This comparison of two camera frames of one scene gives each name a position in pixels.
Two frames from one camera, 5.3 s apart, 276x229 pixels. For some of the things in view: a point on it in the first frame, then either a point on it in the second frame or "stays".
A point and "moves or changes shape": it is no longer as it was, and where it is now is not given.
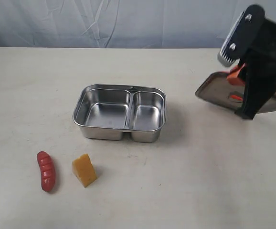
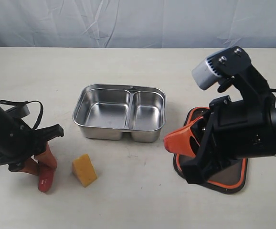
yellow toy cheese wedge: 83,168 stays
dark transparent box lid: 216,89 moves or changes shape
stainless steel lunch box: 106,111 stays
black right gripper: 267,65 → 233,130
